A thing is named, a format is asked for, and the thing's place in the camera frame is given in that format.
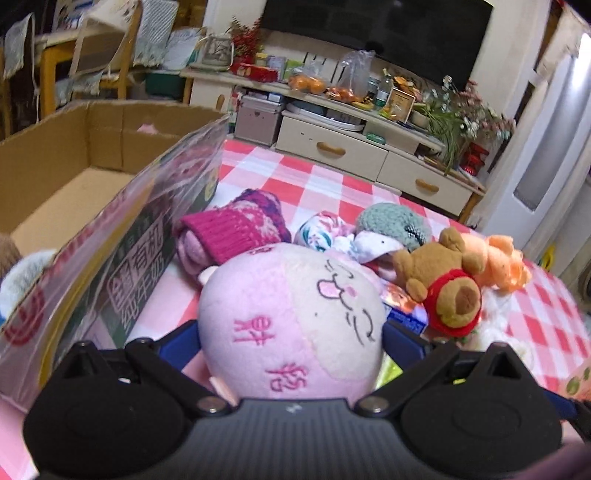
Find orange knit cloth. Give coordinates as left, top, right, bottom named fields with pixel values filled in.
left=459, top=232, right=533, bottom=294

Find pink round plush toy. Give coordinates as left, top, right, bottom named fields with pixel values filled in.
left=196, top=242, right=389, bottom=401

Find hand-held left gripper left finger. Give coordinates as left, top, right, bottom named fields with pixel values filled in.
left=60, top=318, right=236, bottom=418

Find potted spider plant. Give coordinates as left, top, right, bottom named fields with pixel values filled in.
left=410, top=90, right=477, bottom=177

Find tall bag of oranges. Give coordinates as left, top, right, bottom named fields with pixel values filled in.
left=325, top=50, right=376, bottom=104

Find teal knitted hat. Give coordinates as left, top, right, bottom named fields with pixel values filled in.
left=355, top=202, right=434, bottom=254

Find yellow wooden chair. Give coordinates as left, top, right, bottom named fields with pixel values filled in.
left=39, top=7, right=143, bottom=131

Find red berry branches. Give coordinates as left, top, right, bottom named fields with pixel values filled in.
left=228, top=15, right=265, bottom=64

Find red gift box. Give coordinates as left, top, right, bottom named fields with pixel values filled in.
left=230, top=61, right=281, bottom=84

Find artificial flower bouquet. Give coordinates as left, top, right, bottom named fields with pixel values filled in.
left=434, top=75, right=516, bottom=140

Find shiny snack packet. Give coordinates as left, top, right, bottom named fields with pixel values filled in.
left=381, top=281, right=430, bottom=334

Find red lantern ornament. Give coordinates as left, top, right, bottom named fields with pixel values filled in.
left=462, top=141, right=491, bottom=179

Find printed cardboard box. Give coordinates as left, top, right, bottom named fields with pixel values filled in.
left=0, top=100, right=230, bottom=407

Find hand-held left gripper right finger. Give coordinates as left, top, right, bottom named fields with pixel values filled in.
left=353, top=320, right=532, bottom=418

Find brown bear plush toy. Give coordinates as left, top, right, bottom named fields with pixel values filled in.
left=392, top=227, right=483, bottom=337

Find cream television stand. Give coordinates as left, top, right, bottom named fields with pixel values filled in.
left=179, top=68, right=486, bottom=221

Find small bag of oranges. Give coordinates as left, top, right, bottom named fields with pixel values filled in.
left=288, top=60, right=329, bottom=96

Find black television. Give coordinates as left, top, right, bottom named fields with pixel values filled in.
left=261, top=0, right=494, bottom=92

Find white tower air conditioner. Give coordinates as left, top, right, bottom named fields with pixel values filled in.
left=478, top=7, right=591, bottom=252

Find white lantern frame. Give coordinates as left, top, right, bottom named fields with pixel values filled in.
left=200, top=34, right=235, bottom=71

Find white fluffy plush toy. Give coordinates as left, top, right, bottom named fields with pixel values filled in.
left=462, top=292, right=536, bottom=370

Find light blue plush toy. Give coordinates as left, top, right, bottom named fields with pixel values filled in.
left=0, top=250, right=57, bottom=326

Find magenta knitted sock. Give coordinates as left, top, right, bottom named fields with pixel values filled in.
left=173, top=188, right=293, bottom=282

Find grey storage box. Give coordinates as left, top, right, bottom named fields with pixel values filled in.
left=234, top=95, right=285, bottom=148

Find pink checked tablecloth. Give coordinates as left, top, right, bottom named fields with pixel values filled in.
left=0, top=138, right=591, bottom=480

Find green glass bottle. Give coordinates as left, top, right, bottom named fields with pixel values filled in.
left=375, top=75, right=394, bottom=110

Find wooden picture frame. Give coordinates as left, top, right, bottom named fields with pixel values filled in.
left=385, top=88, right=417, bottom=123

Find floral rolled cloth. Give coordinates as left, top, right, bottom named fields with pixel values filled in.
left=293, top=210, right=356, bottom=254

